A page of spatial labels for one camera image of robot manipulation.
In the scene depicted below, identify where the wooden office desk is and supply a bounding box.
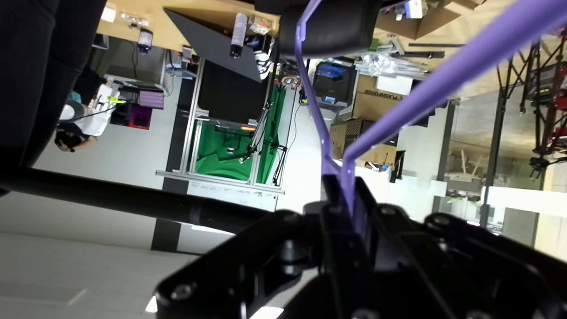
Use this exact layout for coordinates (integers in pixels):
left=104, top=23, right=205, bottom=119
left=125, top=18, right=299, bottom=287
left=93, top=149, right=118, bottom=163
left=95, top=0, right=279, bottom=55

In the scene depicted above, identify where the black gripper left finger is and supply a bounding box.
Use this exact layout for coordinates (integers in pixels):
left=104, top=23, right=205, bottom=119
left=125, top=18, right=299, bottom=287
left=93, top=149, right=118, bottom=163
left=155, top=174, right=357, bottom=319

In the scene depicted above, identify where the small cardboard box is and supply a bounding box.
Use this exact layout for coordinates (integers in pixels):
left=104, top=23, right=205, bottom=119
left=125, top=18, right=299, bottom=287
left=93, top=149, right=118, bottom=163
left=327, top=117, right=398, bottom=168

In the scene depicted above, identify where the dark computer screen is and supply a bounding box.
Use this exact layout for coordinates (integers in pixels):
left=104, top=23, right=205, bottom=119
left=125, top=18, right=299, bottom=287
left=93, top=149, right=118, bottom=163
left=309, top=60, right=357, bottom=110

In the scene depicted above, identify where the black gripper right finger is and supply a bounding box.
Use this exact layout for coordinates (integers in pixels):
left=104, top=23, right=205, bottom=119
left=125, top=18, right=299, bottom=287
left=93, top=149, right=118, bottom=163
left=352, top=177, right=567, bottom=319

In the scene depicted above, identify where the black flat panel board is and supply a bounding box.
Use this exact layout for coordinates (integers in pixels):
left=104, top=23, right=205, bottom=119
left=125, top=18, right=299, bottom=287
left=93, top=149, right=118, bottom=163
left=162, top=7, right=263, bottom=83

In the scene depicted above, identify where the aluminium frame stand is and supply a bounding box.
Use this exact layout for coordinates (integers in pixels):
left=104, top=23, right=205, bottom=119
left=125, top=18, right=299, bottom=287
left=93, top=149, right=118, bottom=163
left=155, top=55, right=288, bottom=197

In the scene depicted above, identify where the large cardboard box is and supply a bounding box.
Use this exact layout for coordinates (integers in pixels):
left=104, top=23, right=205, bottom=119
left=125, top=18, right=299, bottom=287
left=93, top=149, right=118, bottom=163
left=350, top=74, right=414, bottom=124

